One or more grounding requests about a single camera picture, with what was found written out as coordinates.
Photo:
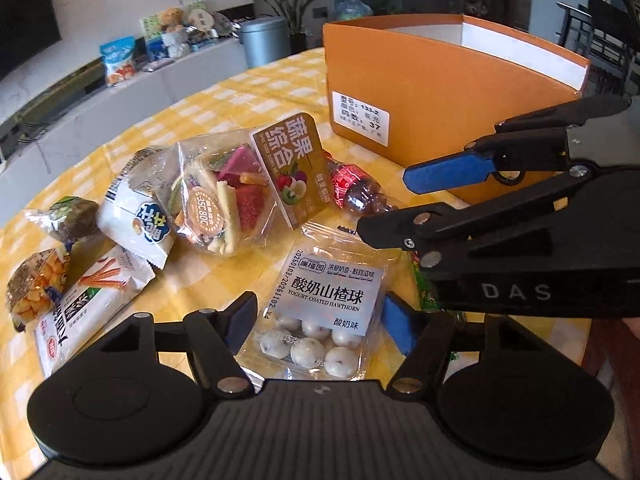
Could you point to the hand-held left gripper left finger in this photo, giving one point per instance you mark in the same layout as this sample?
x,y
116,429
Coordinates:
x,y
241,317

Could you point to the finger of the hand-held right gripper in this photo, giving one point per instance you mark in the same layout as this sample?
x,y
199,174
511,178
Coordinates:
x,y
395,227
445,172

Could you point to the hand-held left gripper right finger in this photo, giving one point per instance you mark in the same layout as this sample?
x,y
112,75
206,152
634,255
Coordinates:
x,y
397,325

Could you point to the clear white ball candy packet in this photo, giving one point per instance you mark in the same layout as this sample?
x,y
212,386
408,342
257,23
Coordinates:
x,y
325,290

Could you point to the orange cardboard box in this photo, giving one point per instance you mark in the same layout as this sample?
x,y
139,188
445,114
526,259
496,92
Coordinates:
x,y
400,75

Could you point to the white packet with orange sticks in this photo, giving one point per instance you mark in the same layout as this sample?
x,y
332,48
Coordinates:
x,y
85,305

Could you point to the green and brown snack packet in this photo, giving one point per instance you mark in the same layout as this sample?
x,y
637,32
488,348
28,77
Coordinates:
x,y
72,217

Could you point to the bright green snack packet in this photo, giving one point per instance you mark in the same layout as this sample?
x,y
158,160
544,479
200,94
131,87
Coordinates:
x,y
427,299

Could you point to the small cola bottle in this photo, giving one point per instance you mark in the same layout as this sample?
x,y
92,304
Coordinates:
x,y
356,187

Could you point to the clear dried fruit bag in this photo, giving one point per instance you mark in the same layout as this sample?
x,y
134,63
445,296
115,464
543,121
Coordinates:
x,y
235,195

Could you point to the white packet with blue logo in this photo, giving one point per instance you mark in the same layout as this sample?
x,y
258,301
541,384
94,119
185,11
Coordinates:
x,y
125,210

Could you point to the blue water jug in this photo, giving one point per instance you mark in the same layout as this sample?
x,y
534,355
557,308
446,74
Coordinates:
x,y
352,10

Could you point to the yellow chips packet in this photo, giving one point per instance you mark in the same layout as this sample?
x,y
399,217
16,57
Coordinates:
x,y
37,285

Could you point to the yellow checked tablecloth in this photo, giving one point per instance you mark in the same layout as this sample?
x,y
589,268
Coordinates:
x,y
200,110

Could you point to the long-leaf potted plant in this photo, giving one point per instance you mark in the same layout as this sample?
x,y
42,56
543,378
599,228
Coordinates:
x,y
299,10

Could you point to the dark chair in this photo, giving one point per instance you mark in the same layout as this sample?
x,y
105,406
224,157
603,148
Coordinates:
x,y
607,25

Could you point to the grey metal trash can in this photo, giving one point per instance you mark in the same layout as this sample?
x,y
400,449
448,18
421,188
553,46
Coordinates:
x,y
265,42

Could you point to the white marble counter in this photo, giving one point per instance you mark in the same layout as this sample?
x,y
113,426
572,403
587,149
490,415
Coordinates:
x,y
50,125

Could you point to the blue snack bag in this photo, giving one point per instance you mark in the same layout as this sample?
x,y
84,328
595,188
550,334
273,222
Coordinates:
x,y
117,60

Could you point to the brown plush bear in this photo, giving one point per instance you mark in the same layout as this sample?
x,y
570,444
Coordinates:
x,y
172,19

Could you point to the black television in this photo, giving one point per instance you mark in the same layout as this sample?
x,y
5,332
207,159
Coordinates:
x,y
25,10

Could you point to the black wall socket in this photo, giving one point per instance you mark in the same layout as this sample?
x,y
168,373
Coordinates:
x,y
320,11

